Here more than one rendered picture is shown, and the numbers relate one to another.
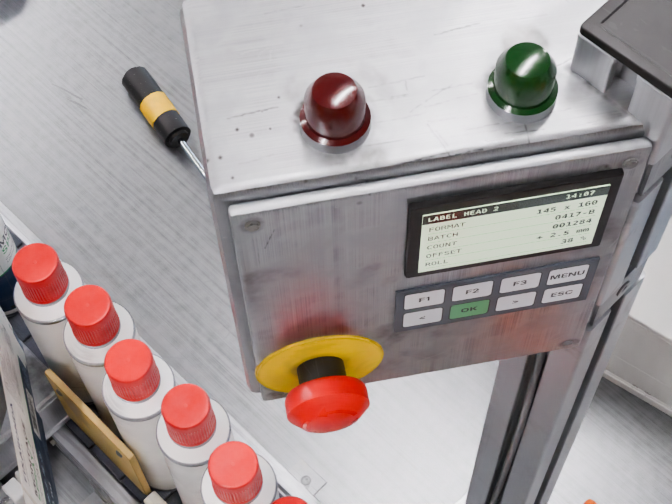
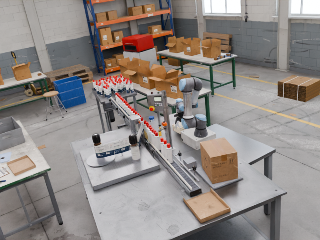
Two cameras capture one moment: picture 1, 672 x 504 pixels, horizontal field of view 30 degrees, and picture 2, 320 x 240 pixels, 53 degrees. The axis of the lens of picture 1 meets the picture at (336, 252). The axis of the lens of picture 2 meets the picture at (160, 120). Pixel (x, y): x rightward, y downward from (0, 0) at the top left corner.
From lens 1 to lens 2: 2.95 m
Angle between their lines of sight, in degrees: 41
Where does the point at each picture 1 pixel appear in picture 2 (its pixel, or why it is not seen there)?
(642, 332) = (184, 134)
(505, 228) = (157, 98)
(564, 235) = (160, 99)
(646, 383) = (185, 141)
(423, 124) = (155, 94)
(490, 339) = (159, 108)
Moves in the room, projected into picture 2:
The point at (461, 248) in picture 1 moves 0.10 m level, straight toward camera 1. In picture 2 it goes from (155, 99) to (150, 103)
